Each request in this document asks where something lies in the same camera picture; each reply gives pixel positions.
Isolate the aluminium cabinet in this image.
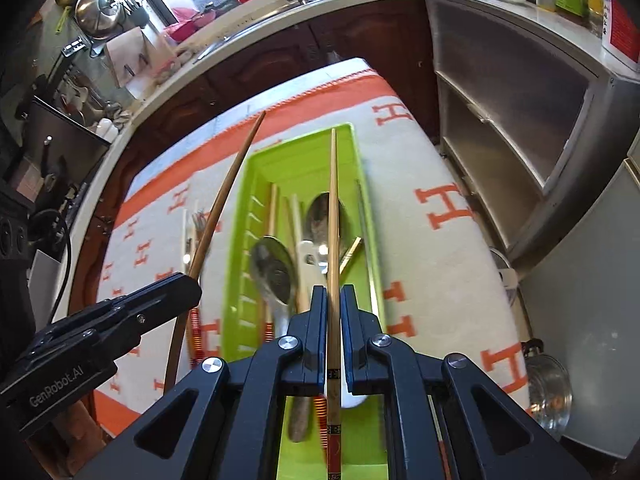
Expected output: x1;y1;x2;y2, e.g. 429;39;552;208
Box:
422;0;628;263

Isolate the dish rack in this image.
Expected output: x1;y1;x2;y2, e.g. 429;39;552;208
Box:
50;60;133;136

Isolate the gold metal chopstick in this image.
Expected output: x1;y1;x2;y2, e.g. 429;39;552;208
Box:
340;236;364;276

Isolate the steel pot with handle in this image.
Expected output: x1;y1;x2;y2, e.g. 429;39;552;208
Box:
520;339;574;435

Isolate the green plastic tray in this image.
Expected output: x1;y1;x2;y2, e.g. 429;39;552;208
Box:
227;121;396;480

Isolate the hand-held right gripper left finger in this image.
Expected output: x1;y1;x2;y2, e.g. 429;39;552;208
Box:
75;284;330;480

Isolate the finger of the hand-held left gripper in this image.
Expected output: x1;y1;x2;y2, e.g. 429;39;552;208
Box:
106;272;204;343

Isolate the red label box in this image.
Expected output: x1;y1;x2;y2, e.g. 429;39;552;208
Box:
601;0;640;63

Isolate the grey refrigerator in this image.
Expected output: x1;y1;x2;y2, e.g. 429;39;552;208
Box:
517;157;640;461

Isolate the brown wooden chopstick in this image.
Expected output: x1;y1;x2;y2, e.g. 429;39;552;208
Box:
257;184;279;348

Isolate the brown wooden utensil handle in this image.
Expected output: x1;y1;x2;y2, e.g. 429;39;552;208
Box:
289;394;313;444

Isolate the pink basin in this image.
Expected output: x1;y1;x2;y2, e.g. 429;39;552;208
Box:
164;7;217;45

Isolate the large steel spoon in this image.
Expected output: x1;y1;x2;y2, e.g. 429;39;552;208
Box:
304;191;352;266

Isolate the pale grid-lined sheet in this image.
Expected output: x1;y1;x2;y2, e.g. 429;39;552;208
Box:
125;57;373;196

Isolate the bamboo chopstick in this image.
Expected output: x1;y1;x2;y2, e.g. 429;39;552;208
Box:
162;111;268;398
324;128;346;480

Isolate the silver metal chopstick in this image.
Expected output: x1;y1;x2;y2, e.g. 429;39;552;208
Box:
356;181;383;313

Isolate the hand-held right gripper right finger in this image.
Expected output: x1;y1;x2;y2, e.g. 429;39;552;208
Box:
341;285;592;480

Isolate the steel fork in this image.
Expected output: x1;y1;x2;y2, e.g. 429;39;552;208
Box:
191;209;210;248

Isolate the black flat panel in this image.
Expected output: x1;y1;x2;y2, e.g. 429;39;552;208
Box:
29;97;112;186

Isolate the yellow bottle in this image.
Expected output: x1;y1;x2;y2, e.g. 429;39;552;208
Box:
586;0;607;37

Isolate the wooden cutting board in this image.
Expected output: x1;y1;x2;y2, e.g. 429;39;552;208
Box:
104;25;177;88

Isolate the steel pot with lid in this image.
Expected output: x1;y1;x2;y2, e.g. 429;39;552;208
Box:
74;0;127;41

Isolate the orange and white printed blanket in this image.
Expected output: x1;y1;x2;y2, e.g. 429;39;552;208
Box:
95;67;531;441

